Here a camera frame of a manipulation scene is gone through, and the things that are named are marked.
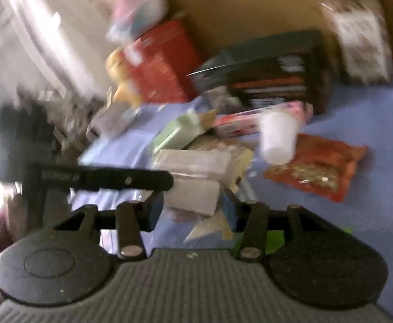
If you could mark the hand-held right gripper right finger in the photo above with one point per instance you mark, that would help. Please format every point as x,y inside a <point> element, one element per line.
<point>230,210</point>

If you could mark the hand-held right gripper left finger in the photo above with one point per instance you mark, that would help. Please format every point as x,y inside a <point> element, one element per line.
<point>156,208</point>

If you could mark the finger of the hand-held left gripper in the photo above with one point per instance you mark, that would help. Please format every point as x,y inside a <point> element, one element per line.
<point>115,177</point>

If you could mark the white snack packet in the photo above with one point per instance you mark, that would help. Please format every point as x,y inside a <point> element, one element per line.
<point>193,193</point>

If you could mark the beige snack packet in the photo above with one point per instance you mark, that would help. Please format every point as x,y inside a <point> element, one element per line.
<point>241,166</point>
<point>213,228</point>

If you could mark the small white box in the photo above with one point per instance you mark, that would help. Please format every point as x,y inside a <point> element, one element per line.
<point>112,121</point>

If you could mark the clear plastic packet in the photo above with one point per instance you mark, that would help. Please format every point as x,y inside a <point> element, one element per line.
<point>191,163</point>

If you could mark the pale green box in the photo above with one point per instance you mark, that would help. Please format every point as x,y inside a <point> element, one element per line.
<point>178,131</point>

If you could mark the pink snack box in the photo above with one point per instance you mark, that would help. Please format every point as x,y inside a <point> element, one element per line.
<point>236,124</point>

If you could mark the white cup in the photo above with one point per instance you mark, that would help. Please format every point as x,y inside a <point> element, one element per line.
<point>279,134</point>

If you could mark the red snack bag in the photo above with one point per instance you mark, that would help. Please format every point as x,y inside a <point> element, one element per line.
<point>321,168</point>

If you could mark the yellow plush toy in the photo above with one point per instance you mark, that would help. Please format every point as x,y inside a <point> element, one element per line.
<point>122,74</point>

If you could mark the red gift bag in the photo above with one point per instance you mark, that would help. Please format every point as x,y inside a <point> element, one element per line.
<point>164,67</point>

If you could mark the black printed box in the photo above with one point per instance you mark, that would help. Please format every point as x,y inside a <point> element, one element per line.
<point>270,74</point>

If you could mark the blue printed blanket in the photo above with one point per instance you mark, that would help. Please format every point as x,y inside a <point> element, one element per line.
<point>351,114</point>

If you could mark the pastel plush toy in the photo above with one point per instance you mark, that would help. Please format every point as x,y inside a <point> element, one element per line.
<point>139,10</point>

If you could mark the cardboard box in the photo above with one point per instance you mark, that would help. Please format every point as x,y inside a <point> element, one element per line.
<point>236,3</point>

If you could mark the black white printed bag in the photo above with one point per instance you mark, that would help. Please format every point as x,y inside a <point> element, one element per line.
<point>361,43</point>

